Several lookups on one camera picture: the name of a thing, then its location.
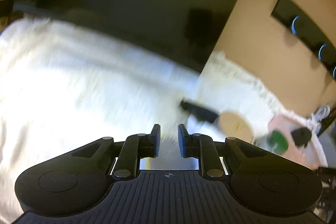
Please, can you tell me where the black oblong object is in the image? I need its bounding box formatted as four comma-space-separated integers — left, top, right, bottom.
180, 99, 219, 123

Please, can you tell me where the black power strip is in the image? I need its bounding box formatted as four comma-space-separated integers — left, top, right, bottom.
271, 0, 336, 83

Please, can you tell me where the dark cabinet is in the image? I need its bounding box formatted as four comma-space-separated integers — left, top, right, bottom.
13, 0, 259, 75

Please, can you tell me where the black item in box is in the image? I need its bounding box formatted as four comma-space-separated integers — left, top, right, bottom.
292, 127, 313, 147

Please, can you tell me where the jar with tan lid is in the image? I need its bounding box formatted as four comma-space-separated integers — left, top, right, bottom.
219, 110, 255, 144

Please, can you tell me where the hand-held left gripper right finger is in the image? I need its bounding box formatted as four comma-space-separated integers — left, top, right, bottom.
178, 123, 265, 182

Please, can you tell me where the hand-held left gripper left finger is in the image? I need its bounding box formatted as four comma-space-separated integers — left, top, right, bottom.
71, 124, 161, 182

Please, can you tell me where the white charger cable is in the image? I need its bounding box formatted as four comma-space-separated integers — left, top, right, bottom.
312, 105, 331, 125

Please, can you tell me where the jar with green lid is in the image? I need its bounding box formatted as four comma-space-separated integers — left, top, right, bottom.
265, 130, 289, 156

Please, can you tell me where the pink cardboard box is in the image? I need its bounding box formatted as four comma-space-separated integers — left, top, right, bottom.
268, 114, 328, 169

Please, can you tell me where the white fluffy rug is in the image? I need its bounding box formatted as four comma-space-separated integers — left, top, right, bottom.
0, 17, 331, 224

